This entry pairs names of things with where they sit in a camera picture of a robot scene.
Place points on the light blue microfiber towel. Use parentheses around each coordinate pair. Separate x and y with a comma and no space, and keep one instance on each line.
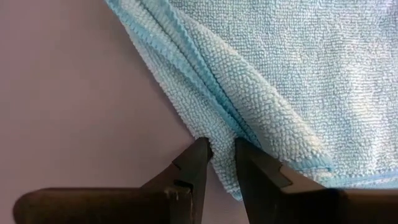
(280,62)

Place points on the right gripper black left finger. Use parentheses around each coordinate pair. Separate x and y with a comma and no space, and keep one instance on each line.
(124,205)

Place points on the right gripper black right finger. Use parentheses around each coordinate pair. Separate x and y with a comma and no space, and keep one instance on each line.
(295,205)

